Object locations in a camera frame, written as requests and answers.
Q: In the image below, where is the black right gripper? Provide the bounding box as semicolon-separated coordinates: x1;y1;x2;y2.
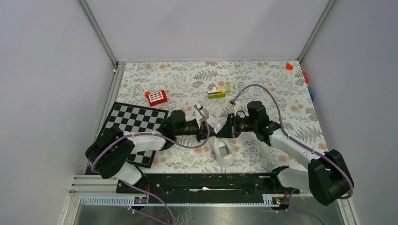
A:
216;113;258;139

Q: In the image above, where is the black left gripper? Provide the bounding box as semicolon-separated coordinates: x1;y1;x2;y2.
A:
175;120;217;143

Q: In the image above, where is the white sneaker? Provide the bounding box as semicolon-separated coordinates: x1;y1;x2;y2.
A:
195;111;234;166

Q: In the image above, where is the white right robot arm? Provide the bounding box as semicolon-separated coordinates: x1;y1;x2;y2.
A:
215;101;354;206

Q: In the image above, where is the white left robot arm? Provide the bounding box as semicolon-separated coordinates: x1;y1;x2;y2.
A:
85;105;213;193

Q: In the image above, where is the green toy brick stack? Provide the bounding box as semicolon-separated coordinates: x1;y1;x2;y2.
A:
208;87;226;99

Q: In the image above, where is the floral patterned table mat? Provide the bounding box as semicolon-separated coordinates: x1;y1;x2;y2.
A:
116;61;328;173

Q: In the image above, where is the red white grid toy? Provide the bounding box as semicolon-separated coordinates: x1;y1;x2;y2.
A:
145;90;168;107

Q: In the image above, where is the black white chessboard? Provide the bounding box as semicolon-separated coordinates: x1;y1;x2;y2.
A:
98;102;169;168

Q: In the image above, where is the red triangular block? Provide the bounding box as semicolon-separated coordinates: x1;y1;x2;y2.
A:
286;63;294;70

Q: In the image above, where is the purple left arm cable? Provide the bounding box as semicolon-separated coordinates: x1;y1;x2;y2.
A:
90;105;211;225

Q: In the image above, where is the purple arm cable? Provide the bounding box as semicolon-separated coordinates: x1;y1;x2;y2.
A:
229;83;355;225
90;105;211;225

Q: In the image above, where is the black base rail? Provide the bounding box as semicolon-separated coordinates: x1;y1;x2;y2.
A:
135;173;293;199

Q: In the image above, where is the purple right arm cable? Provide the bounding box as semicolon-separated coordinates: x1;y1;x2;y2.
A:
229;83;355;225

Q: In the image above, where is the grey slotted cable duct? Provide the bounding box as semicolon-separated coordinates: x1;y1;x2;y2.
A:
80;192;288;207

